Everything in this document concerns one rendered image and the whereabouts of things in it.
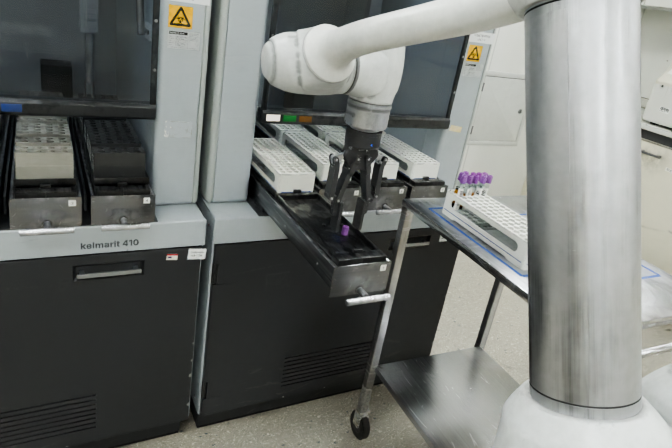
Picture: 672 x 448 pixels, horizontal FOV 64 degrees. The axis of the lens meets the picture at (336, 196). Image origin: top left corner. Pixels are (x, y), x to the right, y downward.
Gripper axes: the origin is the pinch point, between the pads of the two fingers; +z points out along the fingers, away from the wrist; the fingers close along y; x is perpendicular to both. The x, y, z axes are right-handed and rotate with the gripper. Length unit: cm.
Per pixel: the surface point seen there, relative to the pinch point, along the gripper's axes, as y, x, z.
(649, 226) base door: -226, -55, 47
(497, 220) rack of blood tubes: -31.4, 13.2, -3.2
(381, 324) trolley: -25.2, -10.6, 41.5
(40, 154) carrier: 59, -32, -2
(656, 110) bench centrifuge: -227, -76, -12
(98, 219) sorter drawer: 48, -25, 10
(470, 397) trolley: -47, 9, 57
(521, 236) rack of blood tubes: -31.4, 20.8, -3.1
